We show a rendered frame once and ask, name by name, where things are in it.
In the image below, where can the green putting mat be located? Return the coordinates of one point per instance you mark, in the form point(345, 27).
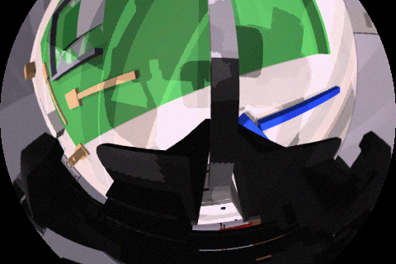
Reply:
point(167, 43)

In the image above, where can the brown block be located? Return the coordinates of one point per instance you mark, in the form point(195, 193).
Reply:
point(30, 70)

